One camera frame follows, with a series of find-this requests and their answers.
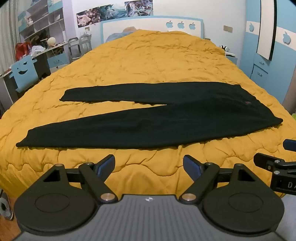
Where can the wall poster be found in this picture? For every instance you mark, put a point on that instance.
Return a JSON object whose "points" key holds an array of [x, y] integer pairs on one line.
{"points": [[111, 11]]}

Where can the red bag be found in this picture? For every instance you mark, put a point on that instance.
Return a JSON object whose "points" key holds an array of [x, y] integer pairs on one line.
{"points": [[21, 50]]}

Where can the grey chair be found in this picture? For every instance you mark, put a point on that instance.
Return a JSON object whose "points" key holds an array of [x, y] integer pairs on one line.
{"points": [[74, 47], [86, 41]]}

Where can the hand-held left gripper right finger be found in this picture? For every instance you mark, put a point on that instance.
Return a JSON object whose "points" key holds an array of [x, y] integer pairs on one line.
{"points": [[191, 165]]}

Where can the yellow quilted bed blanket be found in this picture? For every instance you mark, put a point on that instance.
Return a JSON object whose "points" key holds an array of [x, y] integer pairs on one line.
{"points": [[148, 60]]}

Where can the grey and blue bookshelf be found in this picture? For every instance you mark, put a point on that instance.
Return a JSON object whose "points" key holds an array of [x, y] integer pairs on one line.
{"points": [[39, 18]]}

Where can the blue nightstand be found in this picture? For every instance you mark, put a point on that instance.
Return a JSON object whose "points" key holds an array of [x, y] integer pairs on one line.
{"points": [[232, 59]]}

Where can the white and blue headboard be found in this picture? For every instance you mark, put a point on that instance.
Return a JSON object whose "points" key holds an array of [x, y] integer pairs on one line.
{"points": [[152, 24]]}

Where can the round cream ball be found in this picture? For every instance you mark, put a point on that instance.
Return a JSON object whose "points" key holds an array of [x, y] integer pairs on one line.
{"points": [[52, 41]]}

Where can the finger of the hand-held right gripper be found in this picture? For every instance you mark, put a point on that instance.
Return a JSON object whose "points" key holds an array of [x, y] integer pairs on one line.
{"points": [[290, 145], [263, 160]]}

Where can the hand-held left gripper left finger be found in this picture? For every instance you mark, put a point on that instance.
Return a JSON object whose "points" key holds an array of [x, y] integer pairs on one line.
{"points": [[107, 165]]}

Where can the blue chair with face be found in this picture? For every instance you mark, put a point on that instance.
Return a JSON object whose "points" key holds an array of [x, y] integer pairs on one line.
{"points": [[24, 71]]}

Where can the grey desk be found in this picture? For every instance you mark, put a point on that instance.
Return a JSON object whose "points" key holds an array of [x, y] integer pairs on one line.
{"points": [[13, 76]]}

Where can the blue and white wardrobe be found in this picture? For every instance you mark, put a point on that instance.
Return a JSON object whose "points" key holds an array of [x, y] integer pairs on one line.
{"points": [[272, 60]]}

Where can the black and white toy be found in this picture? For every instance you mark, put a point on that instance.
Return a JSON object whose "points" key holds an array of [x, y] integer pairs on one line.
{"points": [[224, 48]]}

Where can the beige wall switch plate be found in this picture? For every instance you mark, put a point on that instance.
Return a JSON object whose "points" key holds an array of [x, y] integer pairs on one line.
{"points": [[228, 28]]}

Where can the white plastic bag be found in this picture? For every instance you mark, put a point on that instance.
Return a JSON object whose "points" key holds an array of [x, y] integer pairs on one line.
{"points": [[38, 49]]}

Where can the black pants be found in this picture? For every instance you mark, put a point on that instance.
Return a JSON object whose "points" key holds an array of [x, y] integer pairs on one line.
{"points": [[161, 115]]}

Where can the blue pillow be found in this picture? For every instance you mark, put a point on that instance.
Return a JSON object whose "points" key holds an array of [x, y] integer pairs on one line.
{"points": [[120, 33]]}

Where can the wall mirror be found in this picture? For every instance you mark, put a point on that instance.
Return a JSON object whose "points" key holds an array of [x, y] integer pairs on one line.
{"points": [[266, 27]]}

